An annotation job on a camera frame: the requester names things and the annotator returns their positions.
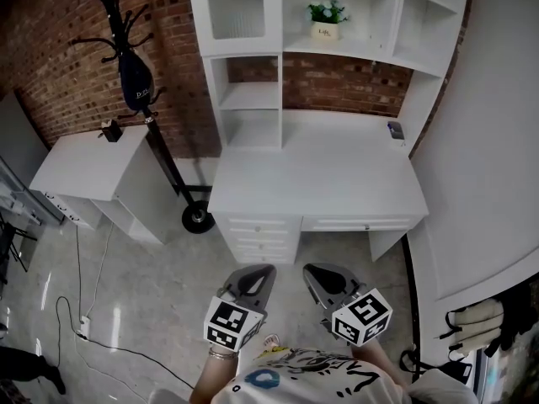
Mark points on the person's right forearm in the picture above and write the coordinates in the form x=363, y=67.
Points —
x=377, y=360

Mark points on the white side cabinet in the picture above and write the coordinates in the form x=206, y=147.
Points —
x=84, y=166

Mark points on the white power strip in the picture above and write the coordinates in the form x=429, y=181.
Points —
x=85, y=327

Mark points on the person's left shoe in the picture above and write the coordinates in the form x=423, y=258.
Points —
x=272, y=340

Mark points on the potted flower plant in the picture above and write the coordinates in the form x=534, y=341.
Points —
x=326, y=21

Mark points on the black jacket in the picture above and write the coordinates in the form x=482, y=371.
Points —
x=520, y=322

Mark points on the person's left forearm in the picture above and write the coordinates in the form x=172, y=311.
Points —
x=215, y=379

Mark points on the person's printed white shirt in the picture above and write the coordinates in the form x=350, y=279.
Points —
x=320, y=381

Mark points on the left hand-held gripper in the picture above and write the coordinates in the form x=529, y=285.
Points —
x=229, y=324

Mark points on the small grey desk device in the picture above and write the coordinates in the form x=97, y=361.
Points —
x=396, y=131

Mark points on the grey partition panel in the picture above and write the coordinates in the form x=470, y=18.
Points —
x=19, y=150

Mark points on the cream backpack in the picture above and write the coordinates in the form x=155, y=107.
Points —
x=476, y=326

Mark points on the black pouch bag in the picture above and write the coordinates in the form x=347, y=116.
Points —
x=455, y=370

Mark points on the pink checkered cloth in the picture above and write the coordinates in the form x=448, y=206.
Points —
x=8, y=394

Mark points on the black metal folding stand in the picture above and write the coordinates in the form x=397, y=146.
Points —
x=12, y=242

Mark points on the black coat rack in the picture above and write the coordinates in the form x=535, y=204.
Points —
x=168, y=162

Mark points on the white desk with hutch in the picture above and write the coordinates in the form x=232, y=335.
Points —
x=320, y=175

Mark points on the dark navy cap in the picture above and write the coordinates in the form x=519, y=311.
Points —
x=135, y=80

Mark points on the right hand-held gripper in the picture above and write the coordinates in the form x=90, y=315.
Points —
x=362, y=316

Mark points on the black pen holder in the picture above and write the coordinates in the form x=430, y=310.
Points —
x=112, y=132

